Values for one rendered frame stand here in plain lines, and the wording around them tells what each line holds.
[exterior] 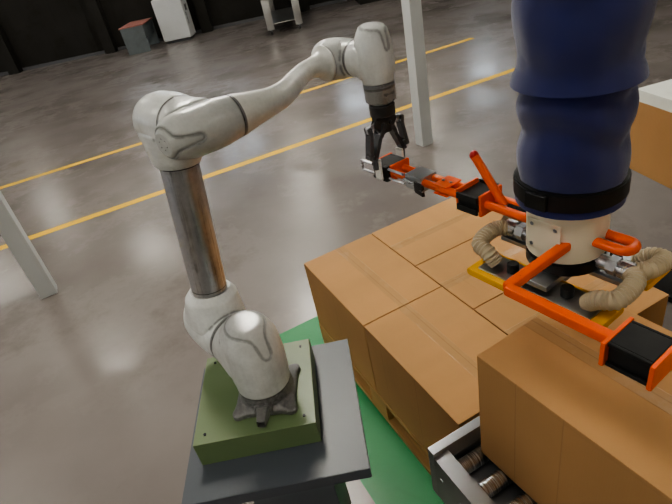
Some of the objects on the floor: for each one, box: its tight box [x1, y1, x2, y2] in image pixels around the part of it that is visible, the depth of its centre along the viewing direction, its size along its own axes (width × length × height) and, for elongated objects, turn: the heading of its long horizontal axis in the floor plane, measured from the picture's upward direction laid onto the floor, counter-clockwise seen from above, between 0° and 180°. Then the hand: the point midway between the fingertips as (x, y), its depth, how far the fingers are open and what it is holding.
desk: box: [118, 17, 160, 56], centre depth 1370 cm, size 64×124×66 cm, turn 21°
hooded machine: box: [151, 0, 196, 44], centre depth 1367 cm, size 79×71×156 cm
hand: (389, 166), depth 158 cm, fingers closed on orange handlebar, 8 cm apart
